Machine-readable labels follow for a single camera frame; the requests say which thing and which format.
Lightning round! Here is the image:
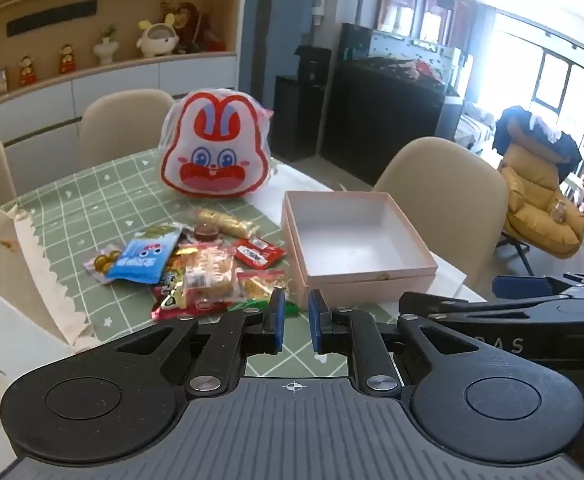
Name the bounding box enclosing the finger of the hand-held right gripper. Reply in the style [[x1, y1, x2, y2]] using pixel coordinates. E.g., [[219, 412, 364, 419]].
[[398, 292, 584, 323], [492, 272, 584, 301]]

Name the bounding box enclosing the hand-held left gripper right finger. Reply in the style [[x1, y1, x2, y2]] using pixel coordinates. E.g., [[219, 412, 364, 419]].
[[308, 288, 478, 396]]

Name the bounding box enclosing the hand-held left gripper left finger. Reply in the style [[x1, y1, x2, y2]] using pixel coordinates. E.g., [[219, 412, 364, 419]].
[[114, 289, 287, 396]]

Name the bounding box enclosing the green edged snack packet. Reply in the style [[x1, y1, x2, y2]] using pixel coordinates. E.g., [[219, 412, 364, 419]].
[[272, 287, 299, 317]]

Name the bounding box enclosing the red yellow crisps packet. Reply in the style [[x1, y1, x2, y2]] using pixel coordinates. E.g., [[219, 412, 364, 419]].
[[235, 269, 289, 307]]

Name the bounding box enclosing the small red snack packet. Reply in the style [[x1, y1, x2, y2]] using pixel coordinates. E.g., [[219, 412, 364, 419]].
[[229, 237, 287, 267]]

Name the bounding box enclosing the clear bread packet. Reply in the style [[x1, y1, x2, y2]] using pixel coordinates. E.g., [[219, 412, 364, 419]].
[[182, 247, 240, 306]]

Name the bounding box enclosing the pink cardboard box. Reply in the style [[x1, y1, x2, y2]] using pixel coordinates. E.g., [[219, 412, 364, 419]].
[[280, 190, 439, 306]]

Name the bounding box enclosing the red green striped packet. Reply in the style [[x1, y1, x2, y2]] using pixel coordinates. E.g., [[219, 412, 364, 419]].
[[151, 242, 233, 322]]

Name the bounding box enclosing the brown jelly cup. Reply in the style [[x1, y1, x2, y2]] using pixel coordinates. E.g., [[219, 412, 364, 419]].
[[184, 224, 223, 243]]

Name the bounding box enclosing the golden snack bar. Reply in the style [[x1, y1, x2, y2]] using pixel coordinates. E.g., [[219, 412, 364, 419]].
[[194, 207, 260, 238]]

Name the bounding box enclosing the blue seaweed cracker packet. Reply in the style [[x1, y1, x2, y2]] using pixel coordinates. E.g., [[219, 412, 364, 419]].
[[107, 222, 184, 285]]

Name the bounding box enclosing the clear olive packet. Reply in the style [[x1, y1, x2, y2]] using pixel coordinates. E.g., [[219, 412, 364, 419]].
[[83, 244, 123, 286]]

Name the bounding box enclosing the plain white paper sheet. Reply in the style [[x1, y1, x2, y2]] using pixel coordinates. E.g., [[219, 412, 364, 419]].
[[434, 259, 488, 306]]

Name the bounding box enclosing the yellow armchair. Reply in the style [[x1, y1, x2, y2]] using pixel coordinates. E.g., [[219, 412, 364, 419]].
[[492, 105, 584, 276]]

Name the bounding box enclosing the dark jacket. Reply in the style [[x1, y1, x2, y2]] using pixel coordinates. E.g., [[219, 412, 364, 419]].
[[492, 105, 583, 181]]

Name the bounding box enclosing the white red rabbit bag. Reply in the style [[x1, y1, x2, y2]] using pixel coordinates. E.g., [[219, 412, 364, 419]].
[[158, 87, 275, 202]]

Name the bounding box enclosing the black tall appliance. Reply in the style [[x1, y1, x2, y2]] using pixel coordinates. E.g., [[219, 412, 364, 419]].
[[274, 46, 333, 161]]

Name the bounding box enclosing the black fish tank cabinet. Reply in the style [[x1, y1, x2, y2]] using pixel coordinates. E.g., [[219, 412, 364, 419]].
[[322, 22, 463, 186]]

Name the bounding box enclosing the green checked tablecloth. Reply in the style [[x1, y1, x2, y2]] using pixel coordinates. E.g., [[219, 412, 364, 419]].
[[0, 147, 398, 378]]

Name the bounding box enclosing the cream scalloped paper bag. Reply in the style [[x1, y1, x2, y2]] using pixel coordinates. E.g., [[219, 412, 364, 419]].
[[0, 190, 98, 351]]

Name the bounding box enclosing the white rabbit pot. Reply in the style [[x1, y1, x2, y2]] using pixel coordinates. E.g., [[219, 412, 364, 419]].
[[137, 12, 180, 58]]

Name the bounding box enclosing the brown monkey plush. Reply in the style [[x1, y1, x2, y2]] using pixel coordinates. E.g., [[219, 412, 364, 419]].
[[159, 0, 213, 53]]

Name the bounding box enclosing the white vase with plant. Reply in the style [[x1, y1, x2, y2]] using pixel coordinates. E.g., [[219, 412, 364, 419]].
[[93, 25, 120, 66]]

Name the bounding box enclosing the red figurine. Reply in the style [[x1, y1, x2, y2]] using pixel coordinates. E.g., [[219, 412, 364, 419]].
[[58, 44, 77, 75], [18, 56, 38, 87]]

